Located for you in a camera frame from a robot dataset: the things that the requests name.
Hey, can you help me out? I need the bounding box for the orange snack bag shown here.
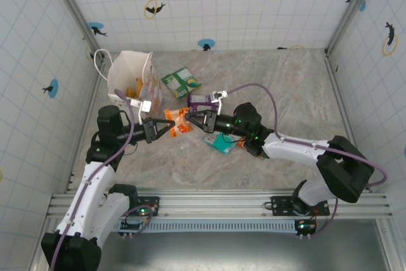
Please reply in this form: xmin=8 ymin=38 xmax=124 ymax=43
xmin=163 ymin=107 xmax=195 ymax=139

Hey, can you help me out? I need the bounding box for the red orange snack pack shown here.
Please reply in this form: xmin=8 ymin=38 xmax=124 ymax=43
xmin=236 ymin=137 xmax=265 ymax=161

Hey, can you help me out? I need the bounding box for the teal snack pack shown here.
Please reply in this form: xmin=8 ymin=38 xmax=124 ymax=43
xmin=202 ymin=133 xmax=237 ymax=157

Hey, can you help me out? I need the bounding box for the yellow snack bag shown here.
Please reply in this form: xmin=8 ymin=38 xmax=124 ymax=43
xmin=126 ymin=77 xmax=144 ymax=99

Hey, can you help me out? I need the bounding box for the white printed paper bag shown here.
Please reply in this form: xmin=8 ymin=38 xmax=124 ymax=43
xmin=93 ymin=49 xmax=164 ymax=115

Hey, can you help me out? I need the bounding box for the green snack bag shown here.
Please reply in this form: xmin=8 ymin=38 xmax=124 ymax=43
xmin=160 ymin=66 xmax=203 ymax=100

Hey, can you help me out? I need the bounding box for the small black controller board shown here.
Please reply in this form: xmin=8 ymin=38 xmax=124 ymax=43
xmin=119 ymin=218 xmax=150 ymax=239
xmin=294 ymin=218 xmax=318 ymax=240

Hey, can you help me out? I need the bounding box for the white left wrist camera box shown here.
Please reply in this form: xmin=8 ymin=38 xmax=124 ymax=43
xmin=129 ymin=98 xmax=154 ymax=117

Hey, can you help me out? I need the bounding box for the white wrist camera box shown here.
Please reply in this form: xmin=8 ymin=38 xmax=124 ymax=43
xmin=210 ymin=89 xmax=230 ymax=114
xmin=129 ymin=98 xmax=154 ymax=117

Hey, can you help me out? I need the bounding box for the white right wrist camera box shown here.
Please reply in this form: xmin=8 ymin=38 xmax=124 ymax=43
xmin=210 ymin=89 xmax=230 ymax=114

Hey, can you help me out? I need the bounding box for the aluminium side rail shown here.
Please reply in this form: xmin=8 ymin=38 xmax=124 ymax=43
xmin=65 ymin=56 xmax=110 ymax=194
xmin=324 ymin=49 xmax=361 ymax=149

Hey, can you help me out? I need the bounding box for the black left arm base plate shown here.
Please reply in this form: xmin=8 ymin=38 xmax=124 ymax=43
xmin=134 ymin=195 xmax=161 ymax=218

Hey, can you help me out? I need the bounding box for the aluminium front rail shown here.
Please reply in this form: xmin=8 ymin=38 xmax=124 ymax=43
xmin=47 ymin=188 xmax=395 ymax=221

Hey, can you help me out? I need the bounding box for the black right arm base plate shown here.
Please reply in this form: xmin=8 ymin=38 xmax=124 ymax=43
xmin=270 ymin=194 xmax=331 ymax=218

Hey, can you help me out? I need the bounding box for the white slotted cable duct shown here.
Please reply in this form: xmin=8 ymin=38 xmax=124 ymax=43
xmin=117 ymin=220 xmax=301 ymax=234

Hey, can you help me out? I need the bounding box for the aluminium frame post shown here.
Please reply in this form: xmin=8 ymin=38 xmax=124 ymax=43
xmin=324 ymin=0 xmax=382 ymax=55
xmin=46 ymin=0 xmax=107 ymax=61

